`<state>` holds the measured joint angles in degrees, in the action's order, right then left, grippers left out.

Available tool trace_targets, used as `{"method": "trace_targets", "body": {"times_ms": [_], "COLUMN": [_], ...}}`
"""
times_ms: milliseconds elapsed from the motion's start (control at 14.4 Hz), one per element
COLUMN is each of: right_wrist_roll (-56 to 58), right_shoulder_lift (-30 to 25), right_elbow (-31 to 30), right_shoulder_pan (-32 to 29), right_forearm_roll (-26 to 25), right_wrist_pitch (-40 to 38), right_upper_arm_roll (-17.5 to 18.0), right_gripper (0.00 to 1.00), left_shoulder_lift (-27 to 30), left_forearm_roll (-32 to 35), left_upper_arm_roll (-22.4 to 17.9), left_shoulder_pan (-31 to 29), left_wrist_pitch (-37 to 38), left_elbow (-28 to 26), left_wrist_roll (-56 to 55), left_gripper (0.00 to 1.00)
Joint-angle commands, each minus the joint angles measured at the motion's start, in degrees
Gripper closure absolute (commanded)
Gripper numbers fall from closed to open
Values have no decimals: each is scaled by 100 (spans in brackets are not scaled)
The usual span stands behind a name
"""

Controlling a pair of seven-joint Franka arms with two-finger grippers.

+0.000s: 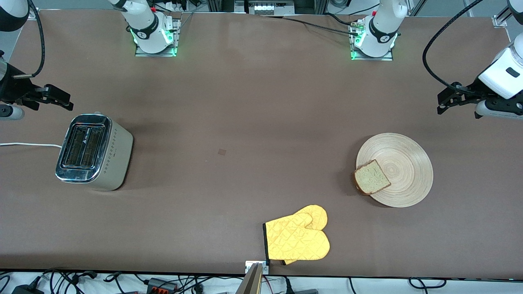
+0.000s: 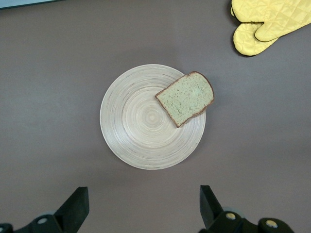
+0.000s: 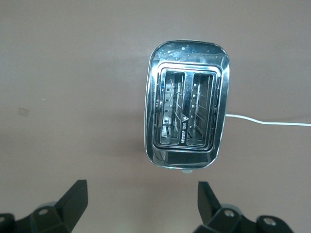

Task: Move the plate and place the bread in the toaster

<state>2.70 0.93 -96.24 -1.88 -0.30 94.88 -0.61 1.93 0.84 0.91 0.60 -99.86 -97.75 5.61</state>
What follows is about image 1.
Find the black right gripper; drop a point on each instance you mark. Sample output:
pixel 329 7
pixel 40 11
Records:
pixel 13 88

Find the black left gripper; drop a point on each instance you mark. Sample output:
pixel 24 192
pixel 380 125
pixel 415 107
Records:
pixel 472 89

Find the round wooden plate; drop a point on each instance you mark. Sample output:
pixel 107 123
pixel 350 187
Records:
pixel 404 167

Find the brown crust bread slice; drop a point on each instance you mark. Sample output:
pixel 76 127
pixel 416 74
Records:
pixel 371 177

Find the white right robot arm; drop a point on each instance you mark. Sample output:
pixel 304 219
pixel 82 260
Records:
pixel 147 24

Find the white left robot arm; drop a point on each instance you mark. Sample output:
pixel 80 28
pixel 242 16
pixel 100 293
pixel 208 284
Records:
pixel 380 30

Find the beige chrome two-slot toaster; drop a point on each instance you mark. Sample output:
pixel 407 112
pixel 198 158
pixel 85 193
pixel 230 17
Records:
pixel 112 159

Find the yellow quilted oven mitt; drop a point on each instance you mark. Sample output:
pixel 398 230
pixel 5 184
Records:
pixel 296 241
pixel 318 213

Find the black power adapter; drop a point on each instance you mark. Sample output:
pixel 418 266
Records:
pixel 26 290

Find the white power strip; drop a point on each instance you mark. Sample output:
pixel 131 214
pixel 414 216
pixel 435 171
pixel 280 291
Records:
pixel 269 7

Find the black red connector block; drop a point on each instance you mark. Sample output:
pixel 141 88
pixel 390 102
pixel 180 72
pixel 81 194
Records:
pixel 161 285

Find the aluminium table corner bracket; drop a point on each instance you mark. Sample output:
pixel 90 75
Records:
pixel 500 21
pixel 32 14

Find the aluminium frame strut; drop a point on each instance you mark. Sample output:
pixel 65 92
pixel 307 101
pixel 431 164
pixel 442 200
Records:
pixel 506 14

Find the metal mast clamp bracket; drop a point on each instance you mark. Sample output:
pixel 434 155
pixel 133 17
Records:
pixel 248 266

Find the aluminium camera mast profile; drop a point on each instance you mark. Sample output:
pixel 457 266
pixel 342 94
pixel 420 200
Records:
pixel 251 281

